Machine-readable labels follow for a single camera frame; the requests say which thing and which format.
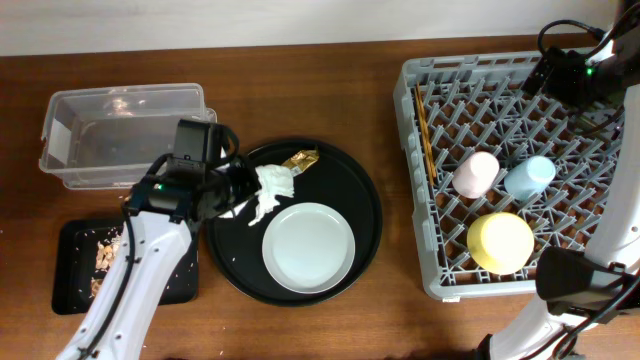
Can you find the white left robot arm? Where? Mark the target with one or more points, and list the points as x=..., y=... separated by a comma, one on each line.
x=203, y=177

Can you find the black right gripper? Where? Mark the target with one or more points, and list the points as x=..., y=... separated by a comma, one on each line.
x=564, y=66

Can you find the gold foil wrapper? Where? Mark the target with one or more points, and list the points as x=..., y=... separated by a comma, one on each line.
x=301, y=161

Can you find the yellow bowl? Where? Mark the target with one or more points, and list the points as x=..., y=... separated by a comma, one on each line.
x=500, y=243

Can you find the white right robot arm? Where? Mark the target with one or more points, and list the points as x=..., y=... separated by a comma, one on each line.
x=576, y=291

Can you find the clear plastic bin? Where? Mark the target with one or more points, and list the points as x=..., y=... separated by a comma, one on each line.
x=107, y=138

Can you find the pink cup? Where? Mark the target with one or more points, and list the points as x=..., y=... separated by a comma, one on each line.
x=475, y=176

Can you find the black rectangular bin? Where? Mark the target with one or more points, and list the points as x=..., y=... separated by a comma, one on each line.
x=182, y=286

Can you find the white napkin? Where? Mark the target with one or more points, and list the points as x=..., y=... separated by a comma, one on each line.
x=273, y=180

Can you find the food scraps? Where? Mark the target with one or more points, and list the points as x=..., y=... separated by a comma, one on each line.
x=102, y=260

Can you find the wooden chopstick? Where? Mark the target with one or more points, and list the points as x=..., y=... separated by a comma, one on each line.
x=424, y=134
x=435, y=174

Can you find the round black tray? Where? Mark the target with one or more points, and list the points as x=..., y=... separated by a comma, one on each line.
x=335, y=180

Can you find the grey dishwasher rack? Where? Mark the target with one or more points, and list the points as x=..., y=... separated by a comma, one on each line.
x=475, y=103

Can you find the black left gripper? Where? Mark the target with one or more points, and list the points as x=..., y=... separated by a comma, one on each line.
x=250, y=185

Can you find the light blue cup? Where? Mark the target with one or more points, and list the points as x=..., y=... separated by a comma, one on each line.
x=529, y=178

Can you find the grey plate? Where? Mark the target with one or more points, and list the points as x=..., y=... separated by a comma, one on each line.
x=308, y=248

